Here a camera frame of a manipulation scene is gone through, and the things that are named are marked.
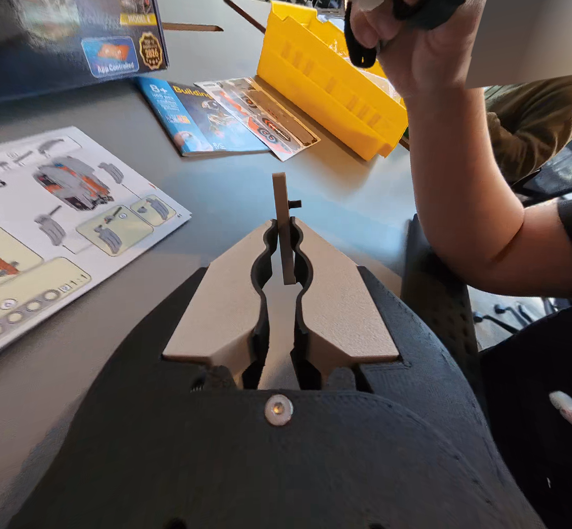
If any blue cover manual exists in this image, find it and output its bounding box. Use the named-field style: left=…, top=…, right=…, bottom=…
left=136, top=76, right=271, bottom=158

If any yellow plastic bin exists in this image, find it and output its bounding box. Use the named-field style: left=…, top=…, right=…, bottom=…
left=256, top=0, right=410, bottom=162

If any black mesh office chair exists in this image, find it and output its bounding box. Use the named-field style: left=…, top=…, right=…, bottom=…
left=401, top=215, right=489, bottom=405

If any orange and grey sticker sheet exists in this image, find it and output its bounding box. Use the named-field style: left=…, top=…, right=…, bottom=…
left=194, top=76, right=322, bottom=162

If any white instruction booklet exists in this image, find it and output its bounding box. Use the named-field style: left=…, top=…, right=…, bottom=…
left=0, top=126, right=193, bottom=352

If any person's right forearm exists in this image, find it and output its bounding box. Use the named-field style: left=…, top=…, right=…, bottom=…
left=404, top=80, right=572, bottom=298

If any grey desk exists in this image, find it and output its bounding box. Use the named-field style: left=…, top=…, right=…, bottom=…
left=0, top=0, right=417, bottom=516

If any light grey toy beam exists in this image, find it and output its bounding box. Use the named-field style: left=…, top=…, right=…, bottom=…
left=272, top=173, right=303, bottom=286

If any olive green cloth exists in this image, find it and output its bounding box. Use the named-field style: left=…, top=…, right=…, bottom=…
left=484, top=75, right=572, bottom=186

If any blue robot kit box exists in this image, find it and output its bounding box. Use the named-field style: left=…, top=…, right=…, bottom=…
left=0, top=0, right=170, bottom=103

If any person's right hand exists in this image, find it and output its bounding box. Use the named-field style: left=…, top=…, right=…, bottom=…
left=350, top=0, right=498, bottom=97

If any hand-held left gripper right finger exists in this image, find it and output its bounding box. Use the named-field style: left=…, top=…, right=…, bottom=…
left=289, top=216, right=400, bottom=390

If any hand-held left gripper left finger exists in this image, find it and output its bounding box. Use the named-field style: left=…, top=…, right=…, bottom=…
left=162, top=220, right=280, bottom=390

